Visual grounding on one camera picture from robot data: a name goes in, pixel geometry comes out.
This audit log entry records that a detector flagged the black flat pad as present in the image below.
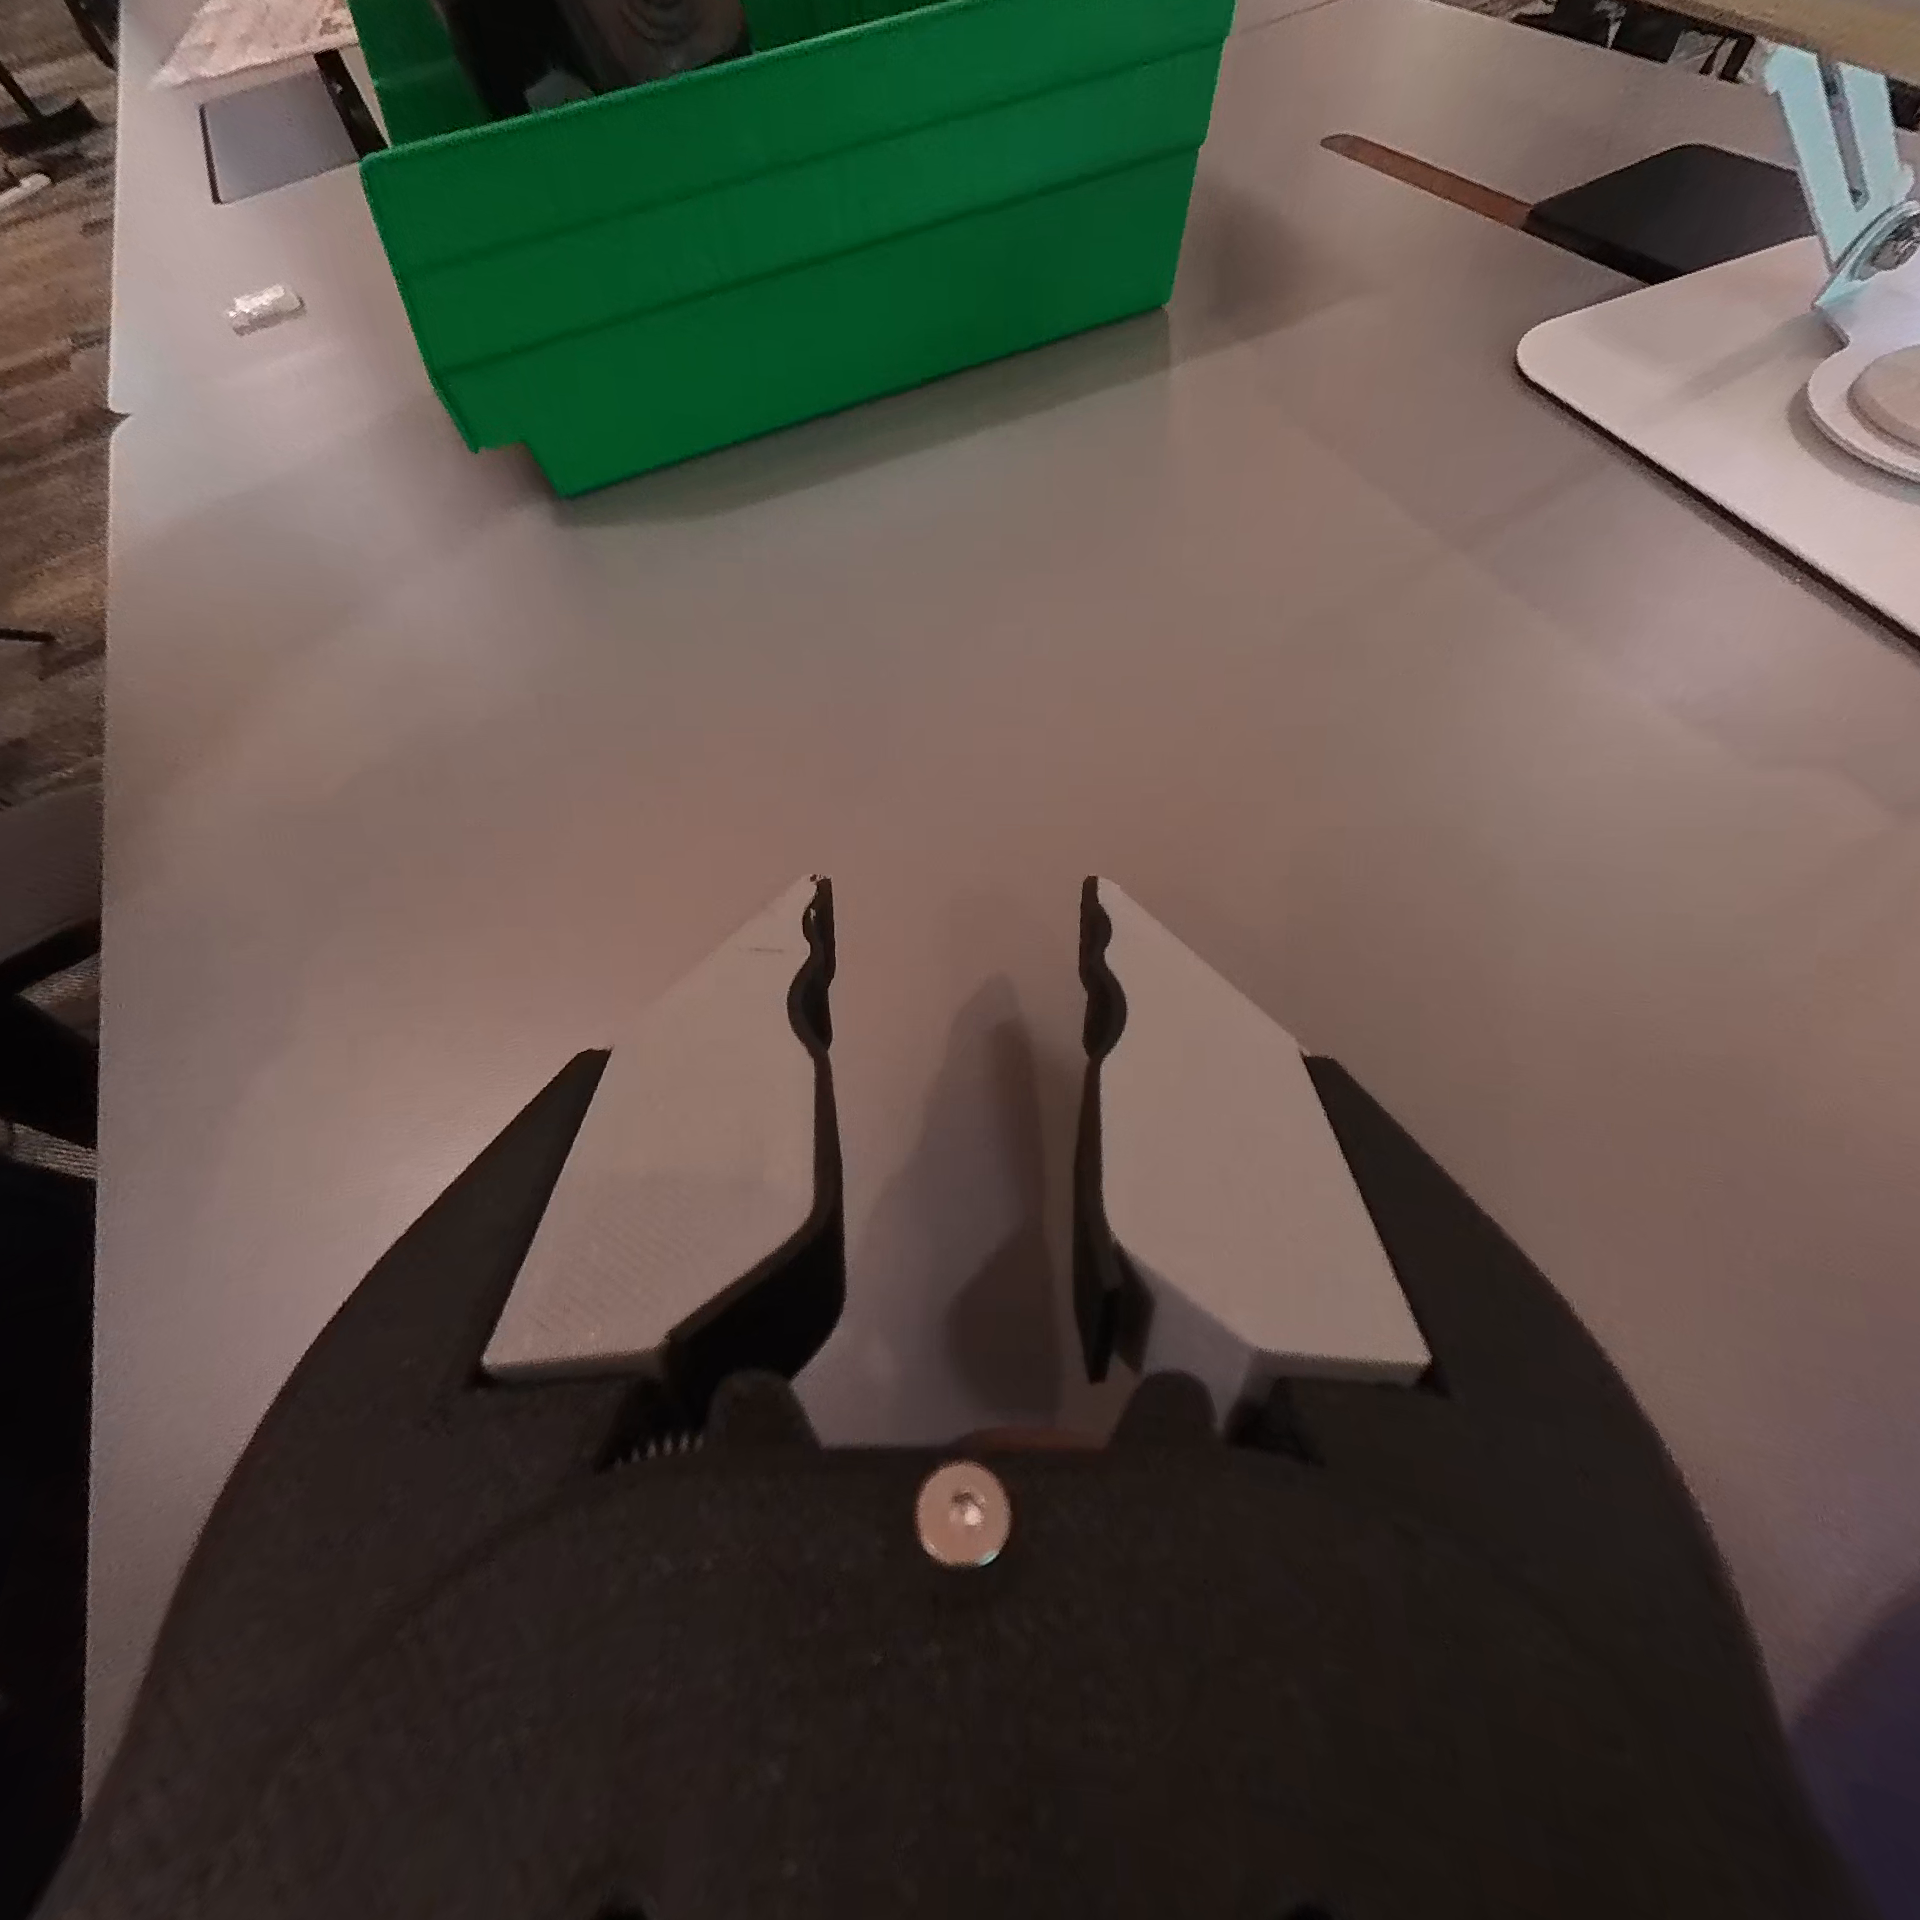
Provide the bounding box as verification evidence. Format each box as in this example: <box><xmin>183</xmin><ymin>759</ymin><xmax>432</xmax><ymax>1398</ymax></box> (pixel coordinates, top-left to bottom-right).
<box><xmin>1527</xmin><ymin>143</ymin><xmax>1822</xmax><ymax>286</ymax></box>

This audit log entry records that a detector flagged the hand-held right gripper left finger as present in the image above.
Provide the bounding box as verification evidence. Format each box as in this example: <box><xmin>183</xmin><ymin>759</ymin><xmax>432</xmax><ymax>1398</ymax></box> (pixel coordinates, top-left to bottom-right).
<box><xmin>480</xmin><ymin>870</ymin><xmax>849</xmax><ymax>1385</ymax></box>

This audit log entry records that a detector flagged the green plastic bin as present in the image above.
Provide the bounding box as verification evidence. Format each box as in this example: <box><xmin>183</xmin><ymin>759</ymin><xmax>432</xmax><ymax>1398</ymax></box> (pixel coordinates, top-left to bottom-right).
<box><xmin>361</xmin><ymin>0</ymin><xmax>1239</xmax><ymax>502</ymax></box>

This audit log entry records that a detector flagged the round white disc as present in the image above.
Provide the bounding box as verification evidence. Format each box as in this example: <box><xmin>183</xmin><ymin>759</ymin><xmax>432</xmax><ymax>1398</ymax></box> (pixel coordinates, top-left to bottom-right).
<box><xmin>1800</xmin><ymin>336</ymin><xmax>1920</xmax><ymax>485</ymax></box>

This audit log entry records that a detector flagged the dark grey object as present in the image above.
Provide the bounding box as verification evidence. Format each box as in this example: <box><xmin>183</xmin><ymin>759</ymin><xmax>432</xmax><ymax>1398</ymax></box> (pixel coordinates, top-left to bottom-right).
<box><xmin>564</xmin><ymin>0</ymin><xmax>753</xmax><ymax>96</ymax></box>

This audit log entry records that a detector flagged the white metal stand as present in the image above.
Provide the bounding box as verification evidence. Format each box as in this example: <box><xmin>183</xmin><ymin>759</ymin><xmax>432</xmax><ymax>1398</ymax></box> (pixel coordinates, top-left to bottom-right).
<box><xmin>1756</xmin><ymin>43</ymin><xmax>1920</xmax><ymax>322</ymax></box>

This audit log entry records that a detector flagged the white base board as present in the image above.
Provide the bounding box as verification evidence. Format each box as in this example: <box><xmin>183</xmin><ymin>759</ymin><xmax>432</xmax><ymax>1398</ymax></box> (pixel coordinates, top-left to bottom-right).
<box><xmin>1518</xmin><ymin>234</ymin><xmax>1920</xmax><ymax>651</ymax></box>

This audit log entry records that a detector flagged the printed paper sheet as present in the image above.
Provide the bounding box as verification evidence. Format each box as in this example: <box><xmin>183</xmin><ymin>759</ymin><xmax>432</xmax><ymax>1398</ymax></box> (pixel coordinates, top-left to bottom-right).
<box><xmin>149</xmin><ymin>0</ymin><xmax>361</xmax><ymax>90</ymax></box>

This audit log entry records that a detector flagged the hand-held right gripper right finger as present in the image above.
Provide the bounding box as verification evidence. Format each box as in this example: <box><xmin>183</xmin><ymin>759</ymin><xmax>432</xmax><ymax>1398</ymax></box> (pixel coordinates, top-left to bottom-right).
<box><xmin>1073</xmin><ymin>872</ymin><xmax>1432</xmax><ymax>1393</ymax></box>

